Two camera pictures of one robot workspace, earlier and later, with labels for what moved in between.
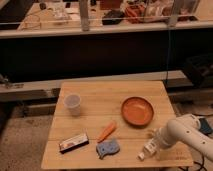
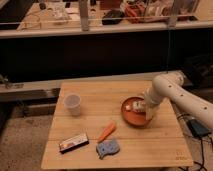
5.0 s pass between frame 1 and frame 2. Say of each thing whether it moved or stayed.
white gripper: moved
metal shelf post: stayed
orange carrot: stayed
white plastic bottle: moved
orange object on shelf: stayed
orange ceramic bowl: stayed
